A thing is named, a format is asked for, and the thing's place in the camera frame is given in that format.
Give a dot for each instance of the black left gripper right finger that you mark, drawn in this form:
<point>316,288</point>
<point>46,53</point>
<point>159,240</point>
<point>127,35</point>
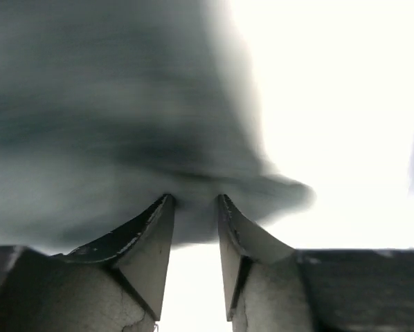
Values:
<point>270,286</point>

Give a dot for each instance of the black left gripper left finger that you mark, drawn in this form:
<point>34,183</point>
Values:
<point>114,283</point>

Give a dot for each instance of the dark green pillowcase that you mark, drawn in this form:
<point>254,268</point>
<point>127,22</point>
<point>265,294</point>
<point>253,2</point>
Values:
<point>107,105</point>

